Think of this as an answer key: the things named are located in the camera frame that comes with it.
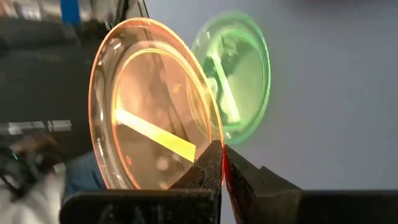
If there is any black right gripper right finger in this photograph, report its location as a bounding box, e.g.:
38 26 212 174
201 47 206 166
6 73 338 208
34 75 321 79
223 144 302 224

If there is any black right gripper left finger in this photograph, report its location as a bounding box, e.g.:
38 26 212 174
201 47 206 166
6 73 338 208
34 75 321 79
169 139 224 224

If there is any orange transparent plate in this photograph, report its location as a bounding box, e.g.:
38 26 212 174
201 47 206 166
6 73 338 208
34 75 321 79
88 17 225 191

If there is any green transparent plate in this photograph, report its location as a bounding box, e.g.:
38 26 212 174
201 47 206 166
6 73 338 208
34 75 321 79
190 10 272 146

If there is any blue post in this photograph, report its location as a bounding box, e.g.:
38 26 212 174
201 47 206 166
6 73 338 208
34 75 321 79
60 0 81 27

